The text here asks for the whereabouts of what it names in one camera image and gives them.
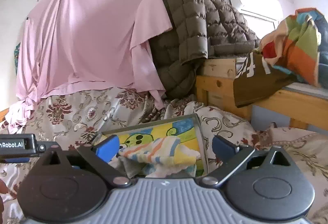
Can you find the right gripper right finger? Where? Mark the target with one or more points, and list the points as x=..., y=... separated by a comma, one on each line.
x=233, y=158

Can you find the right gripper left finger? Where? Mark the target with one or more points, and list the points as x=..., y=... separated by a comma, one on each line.
x=99, y=156

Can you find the striped pastel soft cloth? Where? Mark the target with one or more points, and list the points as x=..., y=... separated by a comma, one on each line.
x=166, y=155

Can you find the floral satin bed cover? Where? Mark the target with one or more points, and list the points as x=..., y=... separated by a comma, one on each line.
x=77, y=119

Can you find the grey tray with cartoon liner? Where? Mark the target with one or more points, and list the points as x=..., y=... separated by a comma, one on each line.
x=186, y=128

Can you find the brown printed cloth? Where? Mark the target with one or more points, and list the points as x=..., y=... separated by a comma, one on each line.
x=257, y=80

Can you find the pink hanging sheet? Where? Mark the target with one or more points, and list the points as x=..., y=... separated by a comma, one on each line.
x=69, y=46

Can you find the colourful patchwork blanket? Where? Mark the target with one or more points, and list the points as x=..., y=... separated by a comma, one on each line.
x=299, y=44

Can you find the olive quilted puffer jacket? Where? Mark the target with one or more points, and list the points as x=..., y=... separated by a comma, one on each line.
x=201, y=29

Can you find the wooden bed frame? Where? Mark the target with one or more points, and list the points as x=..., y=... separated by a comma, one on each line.
x=303, y=104

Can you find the white wall air conditioner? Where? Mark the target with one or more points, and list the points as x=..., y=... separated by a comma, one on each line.
x=264, y=8

